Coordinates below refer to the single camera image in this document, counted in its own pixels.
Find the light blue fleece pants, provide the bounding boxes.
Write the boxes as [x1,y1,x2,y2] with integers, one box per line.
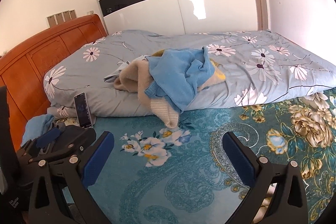
[145,48,215,114]

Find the wall switch panel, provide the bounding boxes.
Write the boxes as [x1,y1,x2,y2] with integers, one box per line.
[47,10,77,28]

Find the olive green knit garment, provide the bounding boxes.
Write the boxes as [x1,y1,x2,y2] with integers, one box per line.
[151,50,165,57]

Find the black smartphone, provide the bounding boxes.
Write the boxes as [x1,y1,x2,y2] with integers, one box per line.
[74,93,93,128]

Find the beige knit sweater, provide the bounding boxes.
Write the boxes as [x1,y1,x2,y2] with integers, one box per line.
[113,57,226,128]

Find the orange wooden headboard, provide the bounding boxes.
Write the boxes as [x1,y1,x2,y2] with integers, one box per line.
[1,14,106,150]

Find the light blue cloth by headboard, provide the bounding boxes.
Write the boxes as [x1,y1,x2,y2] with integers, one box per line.
[21,114,54,145]

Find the teal floral plush blanket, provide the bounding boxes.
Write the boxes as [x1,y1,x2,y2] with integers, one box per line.
[88,89,335,223]

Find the grey-blue floral duvet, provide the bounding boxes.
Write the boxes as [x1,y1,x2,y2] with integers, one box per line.
[44,30,335,118]

